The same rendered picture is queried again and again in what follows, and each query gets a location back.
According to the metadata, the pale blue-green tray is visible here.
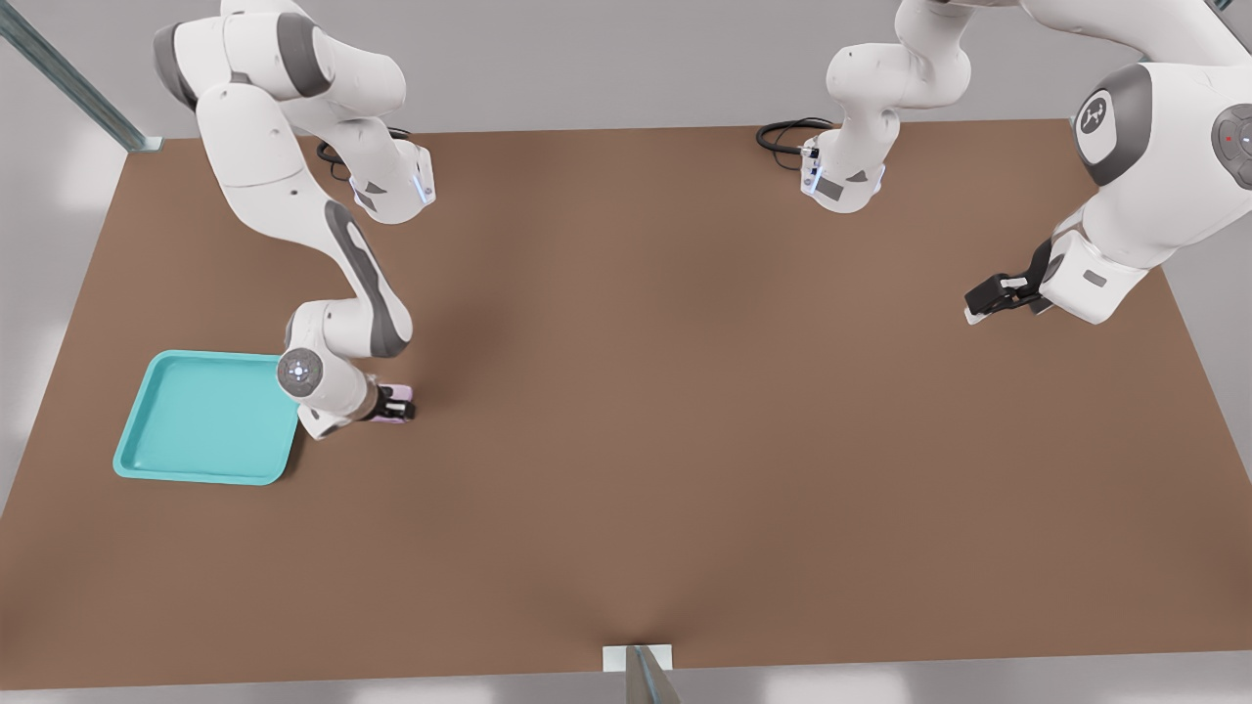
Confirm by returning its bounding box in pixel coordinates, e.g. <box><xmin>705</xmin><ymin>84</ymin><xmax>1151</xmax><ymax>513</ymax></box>
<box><xmin>112</xmin><ymin>350</ymin><xmax>302</xmax><ymax>487</ymax></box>

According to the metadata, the black cable loop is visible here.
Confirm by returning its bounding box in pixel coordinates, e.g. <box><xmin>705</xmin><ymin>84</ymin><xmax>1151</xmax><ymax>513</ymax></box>
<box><xmin>755</xmin><ymin>117</ymin><xmax>835</xmax><ymax>173</ymax></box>
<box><xmin>315</xmin><ymin>126</ymin><xmax>414</xmax><ymax>184</ymax></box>

